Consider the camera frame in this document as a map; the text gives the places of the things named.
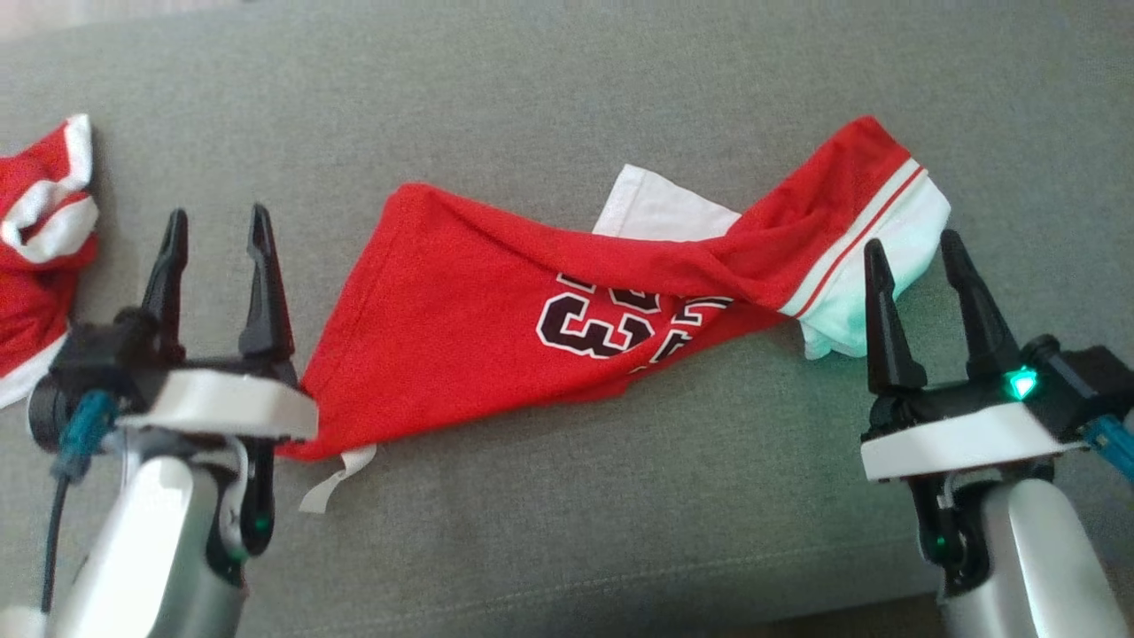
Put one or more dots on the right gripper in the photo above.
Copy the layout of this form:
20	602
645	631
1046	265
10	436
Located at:
957	439

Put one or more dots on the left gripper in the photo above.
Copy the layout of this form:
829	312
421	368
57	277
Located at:
230	403

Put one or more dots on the red garment with white trim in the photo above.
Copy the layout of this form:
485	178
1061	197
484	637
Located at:
35	301

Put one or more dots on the red shirt with number print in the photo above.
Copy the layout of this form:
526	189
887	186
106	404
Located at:
425	337

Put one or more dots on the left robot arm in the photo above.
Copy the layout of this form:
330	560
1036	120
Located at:
159	549

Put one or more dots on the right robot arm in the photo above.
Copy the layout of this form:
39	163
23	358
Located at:
1036	567

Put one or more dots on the grey fabric sofa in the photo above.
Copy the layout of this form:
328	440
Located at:
567	89

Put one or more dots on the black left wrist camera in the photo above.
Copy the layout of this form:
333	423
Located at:
89	372

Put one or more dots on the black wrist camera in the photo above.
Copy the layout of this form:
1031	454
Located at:
1090	377
89	372

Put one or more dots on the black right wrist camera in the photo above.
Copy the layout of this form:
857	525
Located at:
1090	377

